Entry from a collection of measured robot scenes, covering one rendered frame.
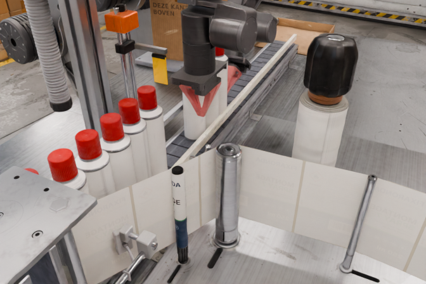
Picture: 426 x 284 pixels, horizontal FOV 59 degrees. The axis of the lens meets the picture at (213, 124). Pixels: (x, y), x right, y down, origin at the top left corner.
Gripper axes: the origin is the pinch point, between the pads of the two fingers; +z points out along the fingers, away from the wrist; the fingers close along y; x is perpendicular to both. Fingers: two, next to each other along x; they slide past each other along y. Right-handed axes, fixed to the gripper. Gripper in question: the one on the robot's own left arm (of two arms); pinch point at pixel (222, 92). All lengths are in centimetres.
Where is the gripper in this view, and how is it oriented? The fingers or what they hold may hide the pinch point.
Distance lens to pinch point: 97.9
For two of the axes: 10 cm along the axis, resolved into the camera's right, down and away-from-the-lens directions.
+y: 9.1, 2.0, -3.6
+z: -2.4, 9.7, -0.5
